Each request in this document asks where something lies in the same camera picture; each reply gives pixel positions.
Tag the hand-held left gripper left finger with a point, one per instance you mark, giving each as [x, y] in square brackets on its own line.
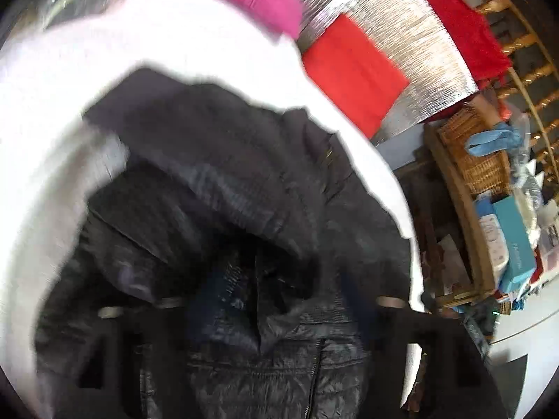
[131, 358]

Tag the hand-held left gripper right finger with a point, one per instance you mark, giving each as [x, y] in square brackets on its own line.
[356, 301]

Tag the black puffer jacket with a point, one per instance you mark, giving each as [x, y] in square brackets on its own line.
[218, 161]

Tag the white patterned pack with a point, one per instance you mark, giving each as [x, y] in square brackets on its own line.
[493, 244]

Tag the teal box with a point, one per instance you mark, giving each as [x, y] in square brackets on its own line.
[515, 244]

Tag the wicker basket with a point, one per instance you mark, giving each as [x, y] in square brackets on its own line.
[484, 170]

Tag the light blue cloth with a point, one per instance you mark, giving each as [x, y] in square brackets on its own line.
[489, 142]

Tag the clear plastic bag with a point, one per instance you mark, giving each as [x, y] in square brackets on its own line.
[530, 183]

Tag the red cushion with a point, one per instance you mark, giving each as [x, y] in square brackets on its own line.
[349, 74]

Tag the silver foil mat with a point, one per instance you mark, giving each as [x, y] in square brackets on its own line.
[415, 52]

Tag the white blanket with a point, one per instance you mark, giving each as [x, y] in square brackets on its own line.
[65, 96]

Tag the wooden shelf frame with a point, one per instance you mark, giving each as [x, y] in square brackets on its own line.
[458, 192]

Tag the wooden crib rail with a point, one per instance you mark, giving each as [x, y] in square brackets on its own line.
[495, 5]

